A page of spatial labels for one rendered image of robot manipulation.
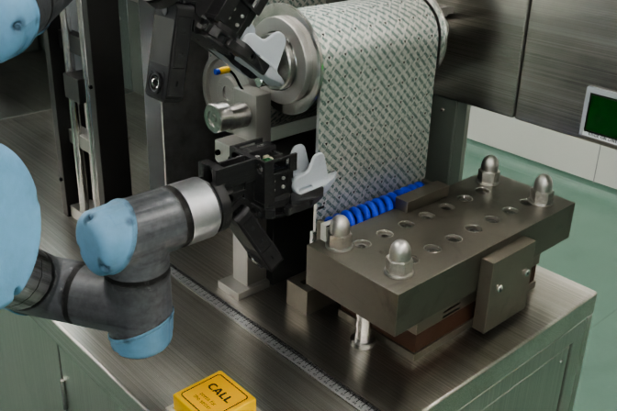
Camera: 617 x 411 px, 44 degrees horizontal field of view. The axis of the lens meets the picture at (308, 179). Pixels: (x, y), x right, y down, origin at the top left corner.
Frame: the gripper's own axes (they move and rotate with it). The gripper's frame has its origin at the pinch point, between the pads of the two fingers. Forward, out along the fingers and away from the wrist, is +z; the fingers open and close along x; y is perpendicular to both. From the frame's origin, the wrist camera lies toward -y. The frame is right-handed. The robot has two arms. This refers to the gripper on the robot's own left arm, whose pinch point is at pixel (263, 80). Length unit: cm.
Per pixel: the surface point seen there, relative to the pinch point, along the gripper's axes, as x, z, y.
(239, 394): -16.7, 6.6, -34.5
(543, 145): 108, 276, 91
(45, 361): 27, 14, -52
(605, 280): 33, 231, 33
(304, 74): -4.5, 1.6, 2.9
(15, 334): 39, 15, -53
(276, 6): 2.2, -2.4, 9.2
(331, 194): -5.4, 16.9, -7.6
